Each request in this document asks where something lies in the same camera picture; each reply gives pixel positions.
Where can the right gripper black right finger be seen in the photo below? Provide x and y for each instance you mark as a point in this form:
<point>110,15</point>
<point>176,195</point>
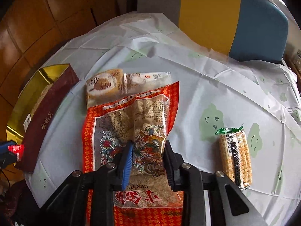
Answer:
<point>173,166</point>

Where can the slim white snack stick packet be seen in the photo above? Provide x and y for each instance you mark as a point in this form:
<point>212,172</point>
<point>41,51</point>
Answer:
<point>135,79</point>

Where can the small red candy packet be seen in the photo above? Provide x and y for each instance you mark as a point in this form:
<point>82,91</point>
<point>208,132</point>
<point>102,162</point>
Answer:
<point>18,151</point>

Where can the boxes on shelf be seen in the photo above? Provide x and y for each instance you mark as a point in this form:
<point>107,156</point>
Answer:
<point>296,60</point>

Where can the large red sesame snack bag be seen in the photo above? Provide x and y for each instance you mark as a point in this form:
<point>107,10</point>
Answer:
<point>145,119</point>

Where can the green-ended cracker pack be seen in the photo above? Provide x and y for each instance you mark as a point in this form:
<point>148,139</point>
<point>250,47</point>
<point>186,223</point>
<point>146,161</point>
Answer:
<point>235,156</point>

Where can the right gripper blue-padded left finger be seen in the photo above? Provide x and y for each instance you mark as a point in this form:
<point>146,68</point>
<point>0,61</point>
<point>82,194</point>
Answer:
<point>123,162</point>

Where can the white cloud-print tablecloth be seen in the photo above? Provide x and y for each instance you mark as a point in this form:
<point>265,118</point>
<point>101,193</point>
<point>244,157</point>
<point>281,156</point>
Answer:
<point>214,92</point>

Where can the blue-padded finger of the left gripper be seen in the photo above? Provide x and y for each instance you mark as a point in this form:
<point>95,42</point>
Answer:
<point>7,147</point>

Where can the gold metal tin box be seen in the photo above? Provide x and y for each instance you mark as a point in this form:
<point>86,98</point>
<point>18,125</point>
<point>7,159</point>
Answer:
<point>64,79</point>

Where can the grey yellow blue chair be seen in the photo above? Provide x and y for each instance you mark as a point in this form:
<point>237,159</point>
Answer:
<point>241,29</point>

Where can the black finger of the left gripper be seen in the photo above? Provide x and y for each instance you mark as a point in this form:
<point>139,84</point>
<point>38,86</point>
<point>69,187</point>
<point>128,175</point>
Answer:
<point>7,159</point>

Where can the brown-white pastry packet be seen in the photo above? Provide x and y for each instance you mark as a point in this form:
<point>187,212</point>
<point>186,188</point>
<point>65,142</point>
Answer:
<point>104,87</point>

